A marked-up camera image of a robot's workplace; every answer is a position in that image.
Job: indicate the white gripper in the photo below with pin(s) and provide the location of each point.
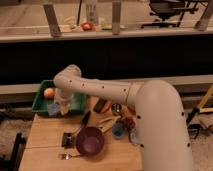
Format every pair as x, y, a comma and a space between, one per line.
63, 98

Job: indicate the black office chair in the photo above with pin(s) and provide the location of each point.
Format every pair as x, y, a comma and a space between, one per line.
165, 9

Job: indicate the blue cup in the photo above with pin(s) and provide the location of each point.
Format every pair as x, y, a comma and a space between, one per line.
118, 130

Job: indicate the green plastic tray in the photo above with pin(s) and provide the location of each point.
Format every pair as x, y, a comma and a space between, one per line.
40, 103

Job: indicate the black spatula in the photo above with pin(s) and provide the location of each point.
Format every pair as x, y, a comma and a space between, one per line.
69, 137

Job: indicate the purple bowl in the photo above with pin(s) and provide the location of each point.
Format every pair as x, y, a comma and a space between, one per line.
90, 141

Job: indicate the black rectangular block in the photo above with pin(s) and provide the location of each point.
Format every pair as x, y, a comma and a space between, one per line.
99, 106

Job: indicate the orange carrot toy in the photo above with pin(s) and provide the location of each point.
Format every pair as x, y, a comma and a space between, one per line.
106, 107

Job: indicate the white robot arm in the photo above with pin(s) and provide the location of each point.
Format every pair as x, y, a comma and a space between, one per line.
160, 119

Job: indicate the cream wooden utensil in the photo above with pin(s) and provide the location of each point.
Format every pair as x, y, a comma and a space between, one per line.
105, 124

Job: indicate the red apple on shelf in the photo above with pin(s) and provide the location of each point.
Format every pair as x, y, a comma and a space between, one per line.
87, 26

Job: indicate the blue green sponge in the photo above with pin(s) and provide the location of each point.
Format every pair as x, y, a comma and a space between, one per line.
53, 109

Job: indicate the small metal cup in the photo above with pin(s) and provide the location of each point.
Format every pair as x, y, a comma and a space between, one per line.
116, 109

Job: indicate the black chair left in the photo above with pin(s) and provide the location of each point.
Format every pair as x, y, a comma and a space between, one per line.
19, 140

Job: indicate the silver fork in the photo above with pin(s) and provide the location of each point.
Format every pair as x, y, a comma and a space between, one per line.
66, 156

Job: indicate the orange apple in tray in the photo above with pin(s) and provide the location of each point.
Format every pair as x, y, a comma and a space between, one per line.
49, 93

